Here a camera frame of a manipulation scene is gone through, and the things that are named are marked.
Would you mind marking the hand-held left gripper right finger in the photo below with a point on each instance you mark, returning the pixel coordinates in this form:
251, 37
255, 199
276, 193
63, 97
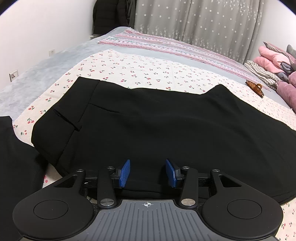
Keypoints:
170, 173

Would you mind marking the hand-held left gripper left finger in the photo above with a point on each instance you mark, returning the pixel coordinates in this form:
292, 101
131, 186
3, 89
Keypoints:
124, 173

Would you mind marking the black pants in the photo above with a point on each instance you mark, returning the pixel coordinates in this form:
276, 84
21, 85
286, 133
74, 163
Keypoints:
161, 129

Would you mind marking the black cloth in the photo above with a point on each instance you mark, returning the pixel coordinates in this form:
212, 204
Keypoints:
16, 166

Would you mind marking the brown hair claw clip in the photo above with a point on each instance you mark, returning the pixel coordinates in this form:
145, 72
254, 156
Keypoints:
254, 88

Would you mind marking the pink striped blanket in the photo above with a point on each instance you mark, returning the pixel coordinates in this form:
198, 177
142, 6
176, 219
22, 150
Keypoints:
166, 46

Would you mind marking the grey striped garment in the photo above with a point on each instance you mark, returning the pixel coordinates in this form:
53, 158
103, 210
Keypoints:
261, 71

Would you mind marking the mauve quilt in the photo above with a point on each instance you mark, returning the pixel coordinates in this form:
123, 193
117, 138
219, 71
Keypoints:
289, 92

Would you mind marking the pink folded garment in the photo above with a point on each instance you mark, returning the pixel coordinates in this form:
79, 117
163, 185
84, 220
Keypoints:
268, 56

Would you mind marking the blue-grey folded garment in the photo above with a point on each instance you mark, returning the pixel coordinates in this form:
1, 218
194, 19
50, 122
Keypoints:
284, 71

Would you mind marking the grey star curtain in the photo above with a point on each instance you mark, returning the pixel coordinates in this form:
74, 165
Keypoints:
198, 23

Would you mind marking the black hanging jacket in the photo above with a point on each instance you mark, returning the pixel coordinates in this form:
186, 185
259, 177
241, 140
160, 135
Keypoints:
104, 18

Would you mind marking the grey hanging jacket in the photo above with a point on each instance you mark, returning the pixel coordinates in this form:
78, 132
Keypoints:
131, 14

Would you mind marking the grey pillow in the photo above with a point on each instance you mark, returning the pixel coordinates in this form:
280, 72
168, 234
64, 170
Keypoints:
292, 52

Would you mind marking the white wall socket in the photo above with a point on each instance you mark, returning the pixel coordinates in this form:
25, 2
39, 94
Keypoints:
52, 52
13, 75

